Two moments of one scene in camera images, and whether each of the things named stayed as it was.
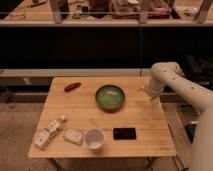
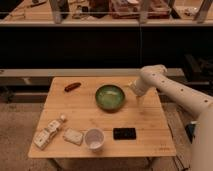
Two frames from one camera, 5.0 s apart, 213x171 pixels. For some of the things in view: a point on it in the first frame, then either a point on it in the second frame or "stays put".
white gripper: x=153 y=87 -> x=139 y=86
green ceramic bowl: x=109 y=98 stays put
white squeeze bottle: x=46 y=134 stays put
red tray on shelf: x=130 y=9 stays put
